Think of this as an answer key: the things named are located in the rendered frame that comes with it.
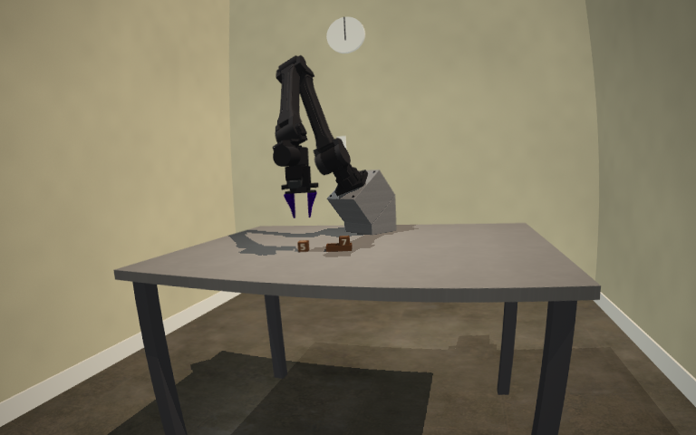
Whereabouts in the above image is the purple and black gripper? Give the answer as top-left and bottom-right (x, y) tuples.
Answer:
(281, 183), (318, 218)

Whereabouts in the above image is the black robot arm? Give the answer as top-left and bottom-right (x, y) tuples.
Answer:
(273, 55), (368, 196)

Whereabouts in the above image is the brown wooden tray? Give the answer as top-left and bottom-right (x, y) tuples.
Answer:
(326, 243), (352, 252)

